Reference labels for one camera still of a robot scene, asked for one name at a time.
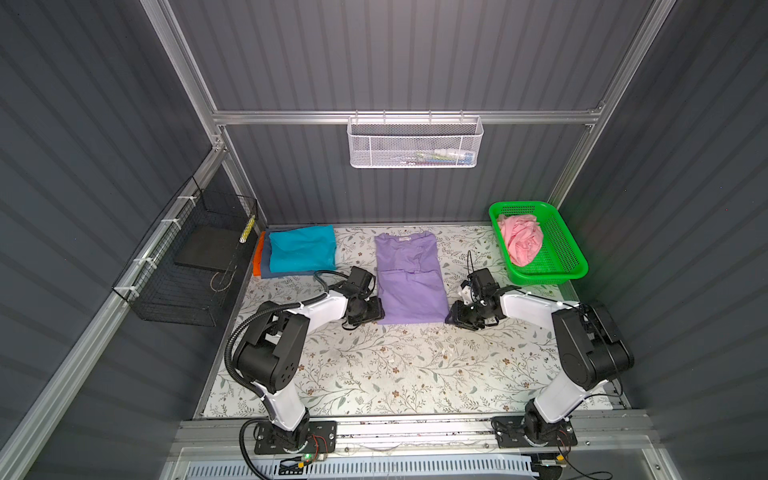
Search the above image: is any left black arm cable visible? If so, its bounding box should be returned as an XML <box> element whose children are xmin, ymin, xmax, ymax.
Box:
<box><xmin>223</xmin><ymin>269</ymin><xmax>349</xmax><ymax>480</ymax></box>

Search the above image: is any pink t-shirt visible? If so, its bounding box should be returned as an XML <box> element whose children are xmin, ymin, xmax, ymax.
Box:
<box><xmin>497</xmin><ymin>214</ymin><xmax>544</xmax><ymax>267</ymax></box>

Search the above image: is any green plastic basket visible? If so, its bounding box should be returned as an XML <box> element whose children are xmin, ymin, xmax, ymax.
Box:
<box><xmin>488</xmin><ymin>201</ymin><xmax>589</xmax><ymax>285</ymax></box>

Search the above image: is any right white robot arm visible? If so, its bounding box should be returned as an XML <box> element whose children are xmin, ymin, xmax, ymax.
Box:
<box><xmin>445</xmin><ymin>268</ymin><xmax>634</xmax><ymax>450</ymax></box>

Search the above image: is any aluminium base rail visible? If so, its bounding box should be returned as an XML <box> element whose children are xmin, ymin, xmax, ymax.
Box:
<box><xmin>171</xmin><ymin>410</ymin><xmax>660</xmax><ymax>456</ymax></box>

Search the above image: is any purple t-shirt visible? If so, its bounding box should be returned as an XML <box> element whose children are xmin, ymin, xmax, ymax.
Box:
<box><xmin>375</xmin><ymin>232</ymin><xmax>449</xmax><ymax>325</ymax></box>

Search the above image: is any folded orange t-shirt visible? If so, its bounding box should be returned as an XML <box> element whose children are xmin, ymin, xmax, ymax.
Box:
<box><xmin>252</xmin><ymin>232</ymin><xmax>266</xmax><ymax>277</ymax></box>

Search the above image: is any folded teal t-shirt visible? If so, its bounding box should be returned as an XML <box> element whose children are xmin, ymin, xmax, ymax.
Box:
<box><xmin>269</xmin><ymin>225</ymin><xmax>337</xmax><ymax>273</ymax></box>

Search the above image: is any white wire mesh basket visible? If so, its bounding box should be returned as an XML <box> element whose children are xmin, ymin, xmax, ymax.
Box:
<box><xmin>346</xmin><ymin>114</ymin><xmax>484</xmax><ymax>169</ymax></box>

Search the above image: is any black wire basket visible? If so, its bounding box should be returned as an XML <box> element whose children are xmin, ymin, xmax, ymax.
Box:
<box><xmin>113</xmin><ymin>179</ymin><xmax>259</xmax><ymax>327</ymax></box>

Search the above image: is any floral table mat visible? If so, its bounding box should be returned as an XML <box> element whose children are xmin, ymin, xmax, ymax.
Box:
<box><xmin>197</xmin><ymin>225</ymin><xmax>560</xmax><ymax>418</ymax></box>

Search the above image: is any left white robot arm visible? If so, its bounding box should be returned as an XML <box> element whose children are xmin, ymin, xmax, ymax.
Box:
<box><xmin>224</xmin><ymin>267</ymin><xmax>385</xmax><ymax>452</ymax></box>

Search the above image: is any folded blue t-shirt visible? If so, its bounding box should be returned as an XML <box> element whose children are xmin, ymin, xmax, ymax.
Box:
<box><xmin>260</xmin><ymin>233</ymin><xmax>314</xmax><ymax>279</ymax></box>

